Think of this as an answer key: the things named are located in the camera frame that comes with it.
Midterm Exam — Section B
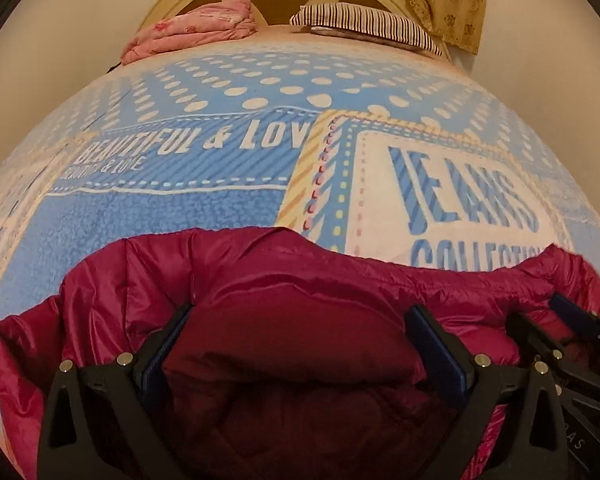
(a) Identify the magenta quilted down jacket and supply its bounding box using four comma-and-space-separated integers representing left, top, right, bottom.
0, 226, 600, 480

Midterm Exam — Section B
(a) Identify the folded pink floral quilt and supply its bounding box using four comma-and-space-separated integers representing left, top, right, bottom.
120, 0, 258, 65

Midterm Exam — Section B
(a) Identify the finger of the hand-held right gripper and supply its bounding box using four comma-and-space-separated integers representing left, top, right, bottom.
507, 311, 570, 367
549, 292, 600, 348

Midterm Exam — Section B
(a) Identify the striped pillow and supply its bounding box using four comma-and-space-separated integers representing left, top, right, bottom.
289, 2, 445, 57

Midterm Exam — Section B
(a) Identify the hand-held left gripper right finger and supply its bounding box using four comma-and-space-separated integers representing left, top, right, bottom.
404, 305, 570, 480

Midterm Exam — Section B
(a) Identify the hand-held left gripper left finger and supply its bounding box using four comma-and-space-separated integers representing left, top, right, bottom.
37, 303, 195, 480

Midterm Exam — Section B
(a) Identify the cream wooden headboard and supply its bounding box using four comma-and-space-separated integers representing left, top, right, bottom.
139, 0, 454, 61

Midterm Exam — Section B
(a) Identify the bed with blue-pink blanket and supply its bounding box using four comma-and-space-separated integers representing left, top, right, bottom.
0, 25, 600, 443

